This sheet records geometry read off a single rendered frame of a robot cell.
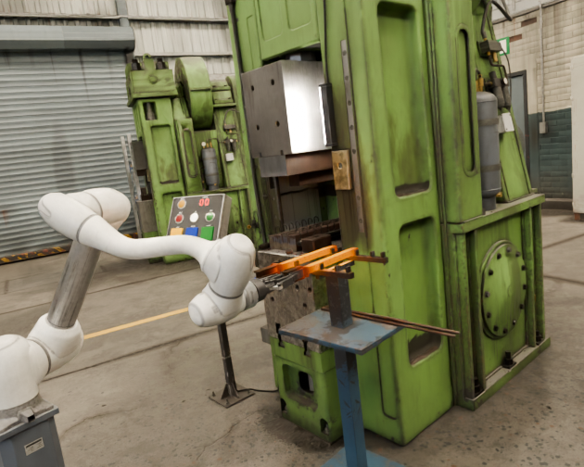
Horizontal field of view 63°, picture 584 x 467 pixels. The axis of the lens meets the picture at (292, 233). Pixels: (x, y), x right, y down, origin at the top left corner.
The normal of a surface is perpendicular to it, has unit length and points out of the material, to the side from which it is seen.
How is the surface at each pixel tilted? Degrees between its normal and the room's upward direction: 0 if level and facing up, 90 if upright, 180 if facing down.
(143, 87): 92
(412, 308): 90
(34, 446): 90
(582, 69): 90
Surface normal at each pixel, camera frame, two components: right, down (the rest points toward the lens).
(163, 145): 0.39, 0.10
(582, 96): -0.87, 0.18
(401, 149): 0.65, 0.04
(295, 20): -0.75, 0.20
